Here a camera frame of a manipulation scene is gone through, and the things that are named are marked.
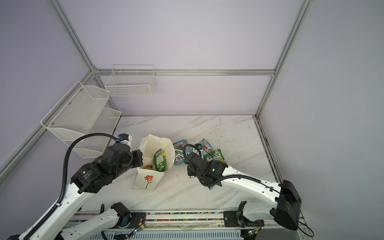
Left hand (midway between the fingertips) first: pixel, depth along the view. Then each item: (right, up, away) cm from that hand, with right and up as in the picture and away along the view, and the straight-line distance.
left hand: (141, 155), depth 68 cm
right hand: (+22, -7, +9) cm, 25 cm away
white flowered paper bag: (+3, -12, +1) cm, 12 cm away
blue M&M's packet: (+35, -21, +16) cm, 44 cm away
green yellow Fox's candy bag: (+39, -5, +27) cm, 48 cm away
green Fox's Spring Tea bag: (+5, -6, +13) cm, 15 cm away
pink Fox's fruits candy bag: (-3, -10, +18) cm, 21 cm away
